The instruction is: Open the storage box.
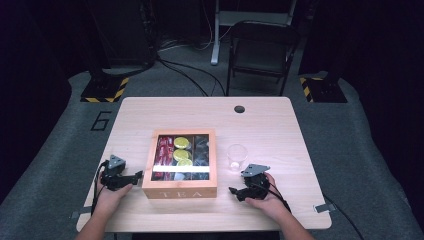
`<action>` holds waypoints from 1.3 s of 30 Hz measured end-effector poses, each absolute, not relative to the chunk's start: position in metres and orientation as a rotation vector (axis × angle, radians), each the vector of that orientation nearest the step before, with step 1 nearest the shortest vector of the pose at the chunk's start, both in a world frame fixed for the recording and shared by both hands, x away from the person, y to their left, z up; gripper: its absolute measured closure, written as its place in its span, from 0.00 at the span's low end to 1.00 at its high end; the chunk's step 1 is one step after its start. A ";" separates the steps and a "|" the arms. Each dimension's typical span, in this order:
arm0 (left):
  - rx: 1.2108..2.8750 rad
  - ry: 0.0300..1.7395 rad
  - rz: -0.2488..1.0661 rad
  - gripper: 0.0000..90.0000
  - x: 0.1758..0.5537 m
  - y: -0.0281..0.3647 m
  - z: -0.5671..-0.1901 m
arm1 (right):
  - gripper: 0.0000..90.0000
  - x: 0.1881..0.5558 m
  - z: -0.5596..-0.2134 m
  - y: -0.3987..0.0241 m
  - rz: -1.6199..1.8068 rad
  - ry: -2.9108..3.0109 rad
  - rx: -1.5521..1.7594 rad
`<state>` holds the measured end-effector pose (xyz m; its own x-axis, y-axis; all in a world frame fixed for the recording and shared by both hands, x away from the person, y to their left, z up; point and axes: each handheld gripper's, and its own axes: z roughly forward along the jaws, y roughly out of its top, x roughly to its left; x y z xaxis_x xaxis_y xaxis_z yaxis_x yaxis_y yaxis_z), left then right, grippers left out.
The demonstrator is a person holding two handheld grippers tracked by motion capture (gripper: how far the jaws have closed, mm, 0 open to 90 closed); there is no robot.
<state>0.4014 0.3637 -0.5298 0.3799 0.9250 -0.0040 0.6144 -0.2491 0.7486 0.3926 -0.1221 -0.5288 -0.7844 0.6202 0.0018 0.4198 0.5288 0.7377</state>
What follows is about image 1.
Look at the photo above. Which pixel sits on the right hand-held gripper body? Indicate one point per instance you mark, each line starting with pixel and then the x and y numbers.
pixel 256 185

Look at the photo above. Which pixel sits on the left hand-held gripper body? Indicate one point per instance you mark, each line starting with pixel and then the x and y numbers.
pixel 113 178

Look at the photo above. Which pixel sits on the clear glass cup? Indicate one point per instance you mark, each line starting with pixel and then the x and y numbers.
pixel 237 156

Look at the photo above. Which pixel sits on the wooden tea box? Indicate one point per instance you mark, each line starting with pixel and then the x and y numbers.
pixel 180 192

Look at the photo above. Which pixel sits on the person's right hand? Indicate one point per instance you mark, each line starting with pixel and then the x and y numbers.
pixel 271 203

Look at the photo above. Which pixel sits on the person's left hand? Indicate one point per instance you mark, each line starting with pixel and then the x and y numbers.
pixel 108 201

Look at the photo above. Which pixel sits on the row of red tea packets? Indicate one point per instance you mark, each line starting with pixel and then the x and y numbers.
pixel 163 153

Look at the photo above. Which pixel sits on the yellow round capsule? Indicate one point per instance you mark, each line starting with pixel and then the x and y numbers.
pixel 180 155
pixel 181 142
pixel 185 162

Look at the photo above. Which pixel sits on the grey tape piece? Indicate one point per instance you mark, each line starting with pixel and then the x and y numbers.
pixel 325 208
pixel 80 213

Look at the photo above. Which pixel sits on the row of dark tea packets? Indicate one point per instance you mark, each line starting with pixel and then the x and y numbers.
pixel 201 151

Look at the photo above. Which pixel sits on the black hazard-striped stand base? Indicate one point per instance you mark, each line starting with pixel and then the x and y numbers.
pixel 105 90
pixel 325 91

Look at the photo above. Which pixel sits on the black folding chair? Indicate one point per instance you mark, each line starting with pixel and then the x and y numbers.
pixel 263 50

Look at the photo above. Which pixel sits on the black equipment cabinet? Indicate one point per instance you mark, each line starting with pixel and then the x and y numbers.
pixel 123 33

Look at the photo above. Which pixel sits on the white metal stand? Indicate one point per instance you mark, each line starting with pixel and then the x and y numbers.
pixel 216 40

